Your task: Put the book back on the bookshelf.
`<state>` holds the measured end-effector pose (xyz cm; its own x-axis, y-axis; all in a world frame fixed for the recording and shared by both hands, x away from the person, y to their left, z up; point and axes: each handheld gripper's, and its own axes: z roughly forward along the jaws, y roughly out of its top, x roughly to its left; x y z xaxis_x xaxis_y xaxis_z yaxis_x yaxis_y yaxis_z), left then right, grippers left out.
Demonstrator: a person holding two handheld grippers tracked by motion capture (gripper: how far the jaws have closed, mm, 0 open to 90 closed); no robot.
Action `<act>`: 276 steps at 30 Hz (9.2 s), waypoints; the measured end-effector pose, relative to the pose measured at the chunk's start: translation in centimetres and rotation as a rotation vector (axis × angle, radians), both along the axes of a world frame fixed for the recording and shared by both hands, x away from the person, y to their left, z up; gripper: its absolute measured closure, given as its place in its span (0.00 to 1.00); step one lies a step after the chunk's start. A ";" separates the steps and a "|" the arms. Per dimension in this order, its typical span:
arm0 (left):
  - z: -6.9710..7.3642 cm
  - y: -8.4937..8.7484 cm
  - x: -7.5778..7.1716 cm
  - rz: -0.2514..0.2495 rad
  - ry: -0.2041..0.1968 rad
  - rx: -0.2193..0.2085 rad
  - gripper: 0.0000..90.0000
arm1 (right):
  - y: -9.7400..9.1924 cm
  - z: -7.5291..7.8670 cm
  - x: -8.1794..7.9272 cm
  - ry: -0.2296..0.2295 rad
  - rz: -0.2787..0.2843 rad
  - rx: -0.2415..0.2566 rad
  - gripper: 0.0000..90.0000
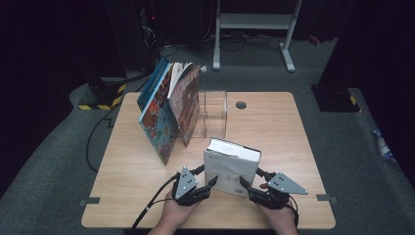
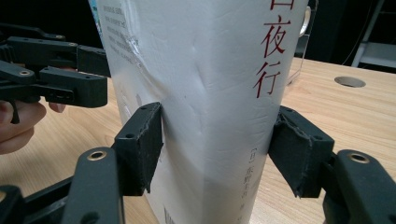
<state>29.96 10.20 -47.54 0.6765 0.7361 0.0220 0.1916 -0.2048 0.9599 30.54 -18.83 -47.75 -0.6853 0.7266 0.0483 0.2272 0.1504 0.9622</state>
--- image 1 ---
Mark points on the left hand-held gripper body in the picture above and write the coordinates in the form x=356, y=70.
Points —
x=186, y=192

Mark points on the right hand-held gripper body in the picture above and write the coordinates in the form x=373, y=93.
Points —
x=277, y=191

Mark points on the thick white book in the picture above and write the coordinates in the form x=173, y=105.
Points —
x=228, y=173

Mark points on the light blue green picture book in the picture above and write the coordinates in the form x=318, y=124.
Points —
x=160, y=130

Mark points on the clear acrylic book rack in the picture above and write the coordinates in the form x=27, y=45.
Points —
x=213, y=114

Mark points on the dark purple book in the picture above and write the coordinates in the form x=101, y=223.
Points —
x=187, y=107

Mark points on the dark blue picture book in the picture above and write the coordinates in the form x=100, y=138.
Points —
x=150, y=88

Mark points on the person's left hand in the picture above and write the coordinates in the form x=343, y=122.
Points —
x=176, y=213

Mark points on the person's right hand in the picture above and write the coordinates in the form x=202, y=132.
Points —
x=284, y=218

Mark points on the grey tape piece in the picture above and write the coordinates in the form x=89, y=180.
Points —
x=326, y=197
x=88, y=201

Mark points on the crumpled white paper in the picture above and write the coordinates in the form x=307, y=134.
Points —
x=204, y=69

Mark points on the black yellow striped stand base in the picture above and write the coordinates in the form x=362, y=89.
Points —
x=104, y=98
x=336, y=99

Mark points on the blue white packet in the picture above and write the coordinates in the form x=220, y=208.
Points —
x=385, y=145

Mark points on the small red thing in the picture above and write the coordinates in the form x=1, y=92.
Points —
x=314, y=40

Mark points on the white metal frame desk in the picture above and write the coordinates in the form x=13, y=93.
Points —
x=254, y=21

